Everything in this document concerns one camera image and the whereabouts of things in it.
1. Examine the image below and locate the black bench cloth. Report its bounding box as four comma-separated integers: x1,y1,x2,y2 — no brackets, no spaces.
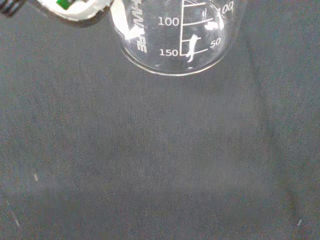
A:
0,0,320,240

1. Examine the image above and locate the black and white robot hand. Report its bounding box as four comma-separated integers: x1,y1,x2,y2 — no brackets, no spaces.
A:
0,0,112,27

